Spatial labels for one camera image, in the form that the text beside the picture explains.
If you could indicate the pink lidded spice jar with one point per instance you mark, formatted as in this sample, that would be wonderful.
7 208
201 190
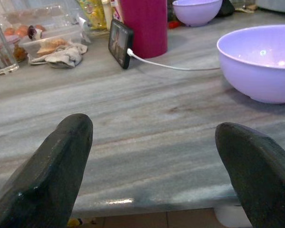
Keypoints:
16 47

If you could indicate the yellow snack packet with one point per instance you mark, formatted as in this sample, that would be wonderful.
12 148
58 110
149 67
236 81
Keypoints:
93 13

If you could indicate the white plastic bottle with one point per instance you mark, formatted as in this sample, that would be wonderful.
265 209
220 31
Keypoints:
107 13

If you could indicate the magenta plastic tumbler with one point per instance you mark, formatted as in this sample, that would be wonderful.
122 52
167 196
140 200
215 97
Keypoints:
147 26

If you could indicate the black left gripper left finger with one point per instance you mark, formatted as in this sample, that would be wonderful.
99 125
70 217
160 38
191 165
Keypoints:
50 171

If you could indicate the clear plastic food container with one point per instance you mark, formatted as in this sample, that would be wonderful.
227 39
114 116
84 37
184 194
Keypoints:
45 45

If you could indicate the dark avocado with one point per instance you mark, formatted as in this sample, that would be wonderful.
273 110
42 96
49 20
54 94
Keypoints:
225 8

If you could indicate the small red object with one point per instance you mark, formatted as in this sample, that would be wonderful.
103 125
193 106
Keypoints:
173 24

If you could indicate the large lilac plastic bowl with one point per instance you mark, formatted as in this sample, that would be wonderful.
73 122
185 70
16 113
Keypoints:
259 71

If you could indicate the black smartphone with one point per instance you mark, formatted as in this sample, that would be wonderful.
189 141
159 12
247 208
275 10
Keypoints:
120 45

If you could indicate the clear plastic egg box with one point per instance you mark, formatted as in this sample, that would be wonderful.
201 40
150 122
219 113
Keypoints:
35 16

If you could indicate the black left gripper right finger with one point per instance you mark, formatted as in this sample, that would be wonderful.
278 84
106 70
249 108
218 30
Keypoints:
259 171

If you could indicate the crumpled grey cloth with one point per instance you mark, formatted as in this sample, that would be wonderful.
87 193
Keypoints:
64 55

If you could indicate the clear drinking glass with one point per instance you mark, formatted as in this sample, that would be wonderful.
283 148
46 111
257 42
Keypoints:
0 50

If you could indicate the small lilac plastic bowl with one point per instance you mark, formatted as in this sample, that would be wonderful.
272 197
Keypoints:
194 12

